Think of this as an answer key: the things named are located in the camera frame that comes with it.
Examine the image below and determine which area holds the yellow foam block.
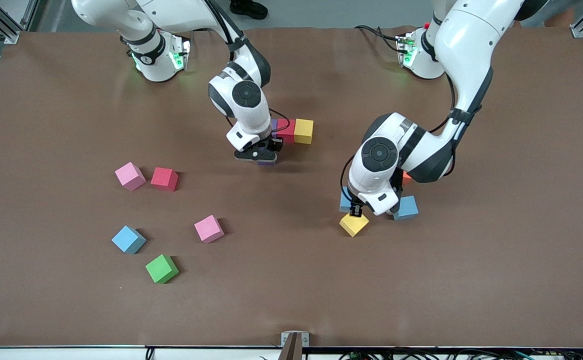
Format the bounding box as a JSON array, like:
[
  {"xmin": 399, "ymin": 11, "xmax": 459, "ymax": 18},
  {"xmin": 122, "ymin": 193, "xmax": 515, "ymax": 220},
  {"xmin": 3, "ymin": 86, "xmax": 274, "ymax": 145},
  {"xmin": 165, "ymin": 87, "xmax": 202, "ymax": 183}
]
[
  {"xmin": 294, "ymin": 118, "xmax": 315, "ymax": 145},
  {"xmin": 339, "ymin": 212, "xmax": 371, "ymax": 238}
]

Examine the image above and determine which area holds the red foam block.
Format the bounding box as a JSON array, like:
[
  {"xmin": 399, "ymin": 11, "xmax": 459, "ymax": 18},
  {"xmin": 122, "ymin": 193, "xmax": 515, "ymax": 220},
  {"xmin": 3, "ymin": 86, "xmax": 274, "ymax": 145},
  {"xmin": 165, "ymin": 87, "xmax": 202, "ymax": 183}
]
[
  {"xmin": 276, "ymin": 118, "xmax": 296, "ymax": 145},
  {"xmin": 150, "ymin": 167, "xmax": 179, "ymax": 192}
]

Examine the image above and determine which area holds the brown table mat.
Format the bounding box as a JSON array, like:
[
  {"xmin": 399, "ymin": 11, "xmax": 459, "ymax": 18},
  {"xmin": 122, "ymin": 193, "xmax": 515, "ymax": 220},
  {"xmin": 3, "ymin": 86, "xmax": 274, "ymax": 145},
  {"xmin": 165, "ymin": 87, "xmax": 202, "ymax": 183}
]
[{"xmin": 0, "ymin": 26, "xmax": 583, "ymax": 349}]

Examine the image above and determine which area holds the pink foam block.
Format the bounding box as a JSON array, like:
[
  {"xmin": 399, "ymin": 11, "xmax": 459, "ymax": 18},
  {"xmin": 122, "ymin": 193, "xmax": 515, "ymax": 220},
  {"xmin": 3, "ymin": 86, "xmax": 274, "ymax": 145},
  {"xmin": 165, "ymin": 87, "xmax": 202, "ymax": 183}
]
[
  {"xmin": 194, "ymin": 214, "xmax": 225, "ymax": 244},
  {"xmin": 114, "ymin": 161, "xmax": 147, "ymax": 192}
]

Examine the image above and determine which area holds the black shoe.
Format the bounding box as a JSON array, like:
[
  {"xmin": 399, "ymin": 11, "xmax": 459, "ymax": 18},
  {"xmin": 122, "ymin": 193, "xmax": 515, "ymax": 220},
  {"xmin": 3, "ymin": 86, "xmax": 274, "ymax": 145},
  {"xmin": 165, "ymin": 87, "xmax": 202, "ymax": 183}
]
[{"xmin": 229, "ymin": 0, "xmax": 269, "ymax": 20}]

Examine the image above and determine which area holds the green foam block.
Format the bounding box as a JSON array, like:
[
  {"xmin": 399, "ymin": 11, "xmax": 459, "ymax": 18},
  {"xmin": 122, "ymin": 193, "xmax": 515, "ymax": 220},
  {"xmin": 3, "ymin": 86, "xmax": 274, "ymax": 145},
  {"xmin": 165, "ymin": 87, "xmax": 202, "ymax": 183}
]
[{"xmin": 145, "ymin": 253, "xmax": 180, "ymax": 285}]

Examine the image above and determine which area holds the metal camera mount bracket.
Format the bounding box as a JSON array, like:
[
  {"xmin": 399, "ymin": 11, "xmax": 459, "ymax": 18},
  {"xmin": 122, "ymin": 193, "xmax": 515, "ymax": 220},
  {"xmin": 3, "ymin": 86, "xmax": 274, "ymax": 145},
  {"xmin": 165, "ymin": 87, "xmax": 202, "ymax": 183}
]
[{"xmin": 280, "ymin": 331, "xmax": 310, "ymax": 360}]

